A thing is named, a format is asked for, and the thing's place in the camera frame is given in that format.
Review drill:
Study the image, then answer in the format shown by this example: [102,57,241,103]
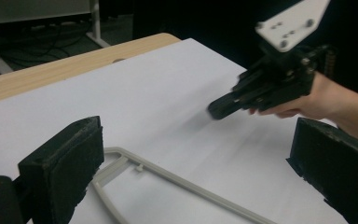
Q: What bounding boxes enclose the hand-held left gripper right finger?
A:
[286,117,358,224]

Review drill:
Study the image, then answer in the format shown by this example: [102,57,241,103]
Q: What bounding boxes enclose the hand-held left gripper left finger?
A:
[18,116,105,224]

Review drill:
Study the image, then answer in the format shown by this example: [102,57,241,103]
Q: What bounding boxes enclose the grey plastic hanger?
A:
[91,147,278,224]

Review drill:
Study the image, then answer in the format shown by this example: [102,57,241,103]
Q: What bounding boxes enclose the white table mat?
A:
[0,37,349,224]

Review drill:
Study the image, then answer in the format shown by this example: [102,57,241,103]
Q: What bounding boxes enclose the black floor cables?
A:
[0,20,92,68]

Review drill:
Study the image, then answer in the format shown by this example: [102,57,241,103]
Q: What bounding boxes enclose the white metal desk frame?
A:
[0,0,111,76]

